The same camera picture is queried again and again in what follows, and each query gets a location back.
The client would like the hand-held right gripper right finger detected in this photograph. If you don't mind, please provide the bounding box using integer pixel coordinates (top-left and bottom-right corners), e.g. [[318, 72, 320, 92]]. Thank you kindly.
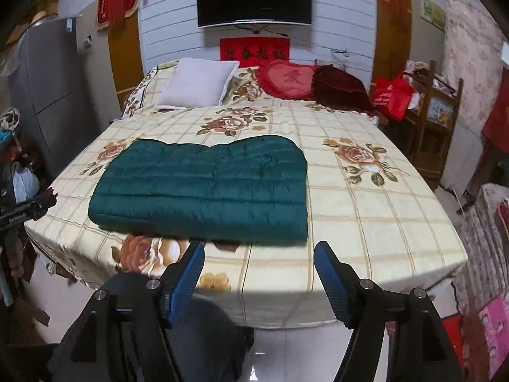
[[313, 241, 466, 382]]

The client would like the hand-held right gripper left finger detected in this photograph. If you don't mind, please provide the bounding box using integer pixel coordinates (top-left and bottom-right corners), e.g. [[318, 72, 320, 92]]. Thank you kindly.
[[52, 242, 206, 382]]

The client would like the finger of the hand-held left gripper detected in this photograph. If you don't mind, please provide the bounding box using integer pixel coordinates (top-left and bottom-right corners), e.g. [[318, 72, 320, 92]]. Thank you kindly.
[[24, 191, 59, 219]]

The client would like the dark green puffer jacket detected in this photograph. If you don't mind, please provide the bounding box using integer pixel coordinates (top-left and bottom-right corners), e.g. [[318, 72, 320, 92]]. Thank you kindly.
[[88, 135, 310, 246]]

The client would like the pile of clothes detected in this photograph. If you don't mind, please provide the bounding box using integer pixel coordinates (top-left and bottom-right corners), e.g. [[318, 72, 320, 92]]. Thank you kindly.
[[0, 107, 52, 208]]

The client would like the person's leg in dark pants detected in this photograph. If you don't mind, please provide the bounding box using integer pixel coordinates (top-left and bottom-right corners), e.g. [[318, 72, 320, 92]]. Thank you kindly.
[[50, 272, 255, 382]]

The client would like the bed with floral checked sheet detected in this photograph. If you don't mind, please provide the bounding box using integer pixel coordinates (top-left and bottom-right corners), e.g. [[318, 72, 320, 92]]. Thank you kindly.
[[24, 59, 469, 329]]

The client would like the grey refrigerator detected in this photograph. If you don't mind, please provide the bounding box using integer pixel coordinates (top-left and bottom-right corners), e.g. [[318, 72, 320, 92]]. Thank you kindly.
[[10, 16, 116, 176]]

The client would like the floral covered furniture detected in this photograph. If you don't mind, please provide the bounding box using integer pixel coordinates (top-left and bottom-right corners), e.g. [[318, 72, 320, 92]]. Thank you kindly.
[[455, 183, 509, 315]]

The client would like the pink floral cloth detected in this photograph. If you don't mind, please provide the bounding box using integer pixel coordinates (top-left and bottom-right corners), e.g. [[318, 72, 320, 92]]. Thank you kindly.
[[477, 294, 509, 378]]

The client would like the wooden shelf rack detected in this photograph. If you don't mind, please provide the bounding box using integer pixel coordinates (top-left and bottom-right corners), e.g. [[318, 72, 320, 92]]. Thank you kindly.
[[403, 60, 464, 192]]

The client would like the white pillow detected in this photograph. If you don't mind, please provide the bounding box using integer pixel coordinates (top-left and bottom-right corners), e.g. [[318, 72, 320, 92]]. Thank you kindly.
[[154, 58, 240, 109]]

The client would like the dark red ruffled pillow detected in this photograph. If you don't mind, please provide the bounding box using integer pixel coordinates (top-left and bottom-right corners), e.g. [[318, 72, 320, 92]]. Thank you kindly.
[[311, 65, 374, 114]]

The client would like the red shopping bag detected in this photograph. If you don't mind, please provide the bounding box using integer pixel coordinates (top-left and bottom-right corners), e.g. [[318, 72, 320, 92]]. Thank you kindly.
[[370, 77, 415, 122]]

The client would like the red heart-shaped pillow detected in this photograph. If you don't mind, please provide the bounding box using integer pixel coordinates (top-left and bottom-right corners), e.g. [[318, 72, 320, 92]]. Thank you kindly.
[[256, 60, 319, 101]]

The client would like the red cloth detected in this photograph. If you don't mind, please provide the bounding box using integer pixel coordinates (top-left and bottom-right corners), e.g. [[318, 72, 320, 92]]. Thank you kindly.
[[482, 88, 509, 152]]

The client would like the floral curtain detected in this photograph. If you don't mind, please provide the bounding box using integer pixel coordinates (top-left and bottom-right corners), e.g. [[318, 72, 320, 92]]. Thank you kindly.
[[441, 0, 509, 128]]

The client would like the wooden wall panel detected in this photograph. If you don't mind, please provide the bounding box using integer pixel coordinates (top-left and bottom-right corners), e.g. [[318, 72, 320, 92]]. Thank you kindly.
[[107, 6, 144, 108], [374, 0, 412, 88]]

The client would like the red wall banner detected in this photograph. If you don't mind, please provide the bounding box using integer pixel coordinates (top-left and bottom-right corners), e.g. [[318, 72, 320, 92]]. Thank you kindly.
[[220, 37, 291, 68]]

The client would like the framed wall picture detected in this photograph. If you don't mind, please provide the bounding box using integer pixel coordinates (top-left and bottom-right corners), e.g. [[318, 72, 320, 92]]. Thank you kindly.
[[421, 0, 447, 32]]

